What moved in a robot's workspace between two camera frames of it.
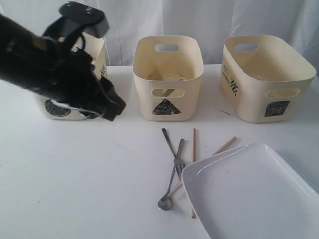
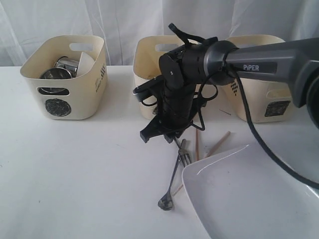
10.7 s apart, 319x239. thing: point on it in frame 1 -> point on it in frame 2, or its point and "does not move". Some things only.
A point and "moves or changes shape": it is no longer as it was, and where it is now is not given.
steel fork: (179, 163) -> (185, 152)
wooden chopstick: (193, 161) -> (197, 143)
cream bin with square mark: (264, 80) does not move
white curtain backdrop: (210, 22) does not move
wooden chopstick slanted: (218, 151) moves or changes shape
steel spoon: (166, 203) does not move
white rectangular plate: (250, 191) does not move
